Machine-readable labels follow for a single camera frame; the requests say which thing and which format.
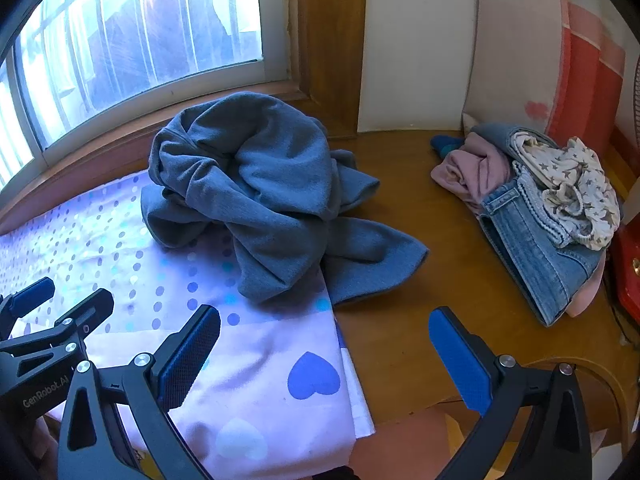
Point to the white star-print garment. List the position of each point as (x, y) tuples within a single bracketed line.
[(585, 185)]

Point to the wooden window frame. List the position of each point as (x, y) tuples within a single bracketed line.
[(325, 60)]

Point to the pink garment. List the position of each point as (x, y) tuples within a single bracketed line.
[(475, 170)]

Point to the glass window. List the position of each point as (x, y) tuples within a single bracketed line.
[(150, 20)]

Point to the polka-dot bed sheet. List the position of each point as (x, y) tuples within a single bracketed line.
[(250, 360)]

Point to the grey-blue fleece pants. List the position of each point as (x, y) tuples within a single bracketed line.
[(260, 185)]

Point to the red plastic object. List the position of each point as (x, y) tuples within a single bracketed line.
[(629, 275)]

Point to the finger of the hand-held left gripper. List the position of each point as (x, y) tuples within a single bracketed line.
[(32, 294), (92, 306)]

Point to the white and red patterned cloth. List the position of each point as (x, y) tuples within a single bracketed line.
[(520, 35)]

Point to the blue denim jeans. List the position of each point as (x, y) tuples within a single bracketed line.
[(530, 240)]

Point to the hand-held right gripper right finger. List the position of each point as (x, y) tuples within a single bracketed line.
[(460, 360)]

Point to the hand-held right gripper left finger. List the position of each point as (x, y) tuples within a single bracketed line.
[(190, 355)]

